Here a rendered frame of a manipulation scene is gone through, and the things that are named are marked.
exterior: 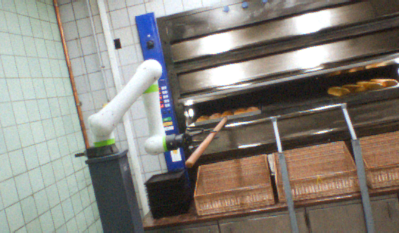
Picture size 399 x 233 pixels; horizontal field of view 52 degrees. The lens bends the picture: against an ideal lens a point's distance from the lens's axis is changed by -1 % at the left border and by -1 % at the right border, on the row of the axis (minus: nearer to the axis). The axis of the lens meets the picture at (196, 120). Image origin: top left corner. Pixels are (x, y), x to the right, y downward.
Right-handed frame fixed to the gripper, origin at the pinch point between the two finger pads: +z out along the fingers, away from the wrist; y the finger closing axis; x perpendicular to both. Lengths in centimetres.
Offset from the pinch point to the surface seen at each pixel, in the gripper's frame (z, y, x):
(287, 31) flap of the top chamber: 60, -57, -100
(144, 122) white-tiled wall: -67, -9, -102
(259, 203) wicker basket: 16, 59, -52
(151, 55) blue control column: -49, -61, -99
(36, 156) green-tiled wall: -124, -4, -25
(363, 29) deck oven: 116, -46, -100
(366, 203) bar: 84, 67, -40
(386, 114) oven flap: 121, 21, -99
